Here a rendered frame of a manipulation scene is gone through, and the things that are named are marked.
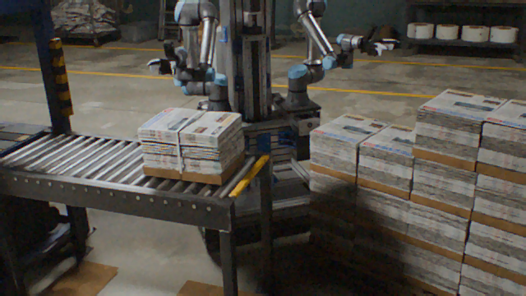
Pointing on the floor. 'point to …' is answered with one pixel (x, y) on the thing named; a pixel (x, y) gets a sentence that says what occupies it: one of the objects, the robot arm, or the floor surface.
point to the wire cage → (83, 20)
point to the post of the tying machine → (43, 24)
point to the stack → (411, 213)
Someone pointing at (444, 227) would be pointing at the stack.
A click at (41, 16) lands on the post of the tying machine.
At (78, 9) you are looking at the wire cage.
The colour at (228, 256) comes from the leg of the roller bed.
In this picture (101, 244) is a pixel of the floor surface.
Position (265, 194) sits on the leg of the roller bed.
